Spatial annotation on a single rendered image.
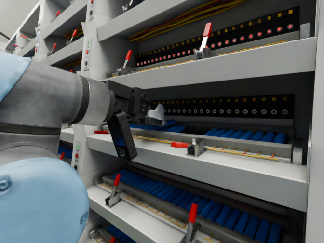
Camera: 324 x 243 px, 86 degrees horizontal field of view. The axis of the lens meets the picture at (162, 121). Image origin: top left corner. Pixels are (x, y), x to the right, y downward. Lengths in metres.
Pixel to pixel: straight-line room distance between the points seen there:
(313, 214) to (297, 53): 0.22
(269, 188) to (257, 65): 0.19
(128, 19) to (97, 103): 0.35
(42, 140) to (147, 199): 0.34
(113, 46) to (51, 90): 0.51
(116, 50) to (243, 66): 0.55
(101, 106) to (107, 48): 0.45
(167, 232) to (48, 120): 0.35
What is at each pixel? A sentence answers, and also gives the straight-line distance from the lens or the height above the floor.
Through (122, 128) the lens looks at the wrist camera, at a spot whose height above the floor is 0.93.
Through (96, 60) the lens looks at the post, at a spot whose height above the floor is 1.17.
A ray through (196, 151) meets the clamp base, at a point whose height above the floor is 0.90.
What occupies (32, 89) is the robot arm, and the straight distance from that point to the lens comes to 0.29.
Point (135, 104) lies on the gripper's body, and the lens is 0.39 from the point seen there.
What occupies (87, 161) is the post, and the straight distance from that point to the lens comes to 0.70.
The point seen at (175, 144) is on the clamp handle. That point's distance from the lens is 0.30.
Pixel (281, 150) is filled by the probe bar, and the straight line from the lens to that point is 0.35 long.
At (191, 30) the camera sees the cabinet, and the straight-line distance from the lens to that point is 0.69.
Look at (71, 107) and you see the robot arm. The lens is 0.31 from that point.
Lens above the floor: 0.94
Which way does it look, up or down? 2 degrees up
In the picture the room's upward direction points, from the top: 5 degrees clockwise
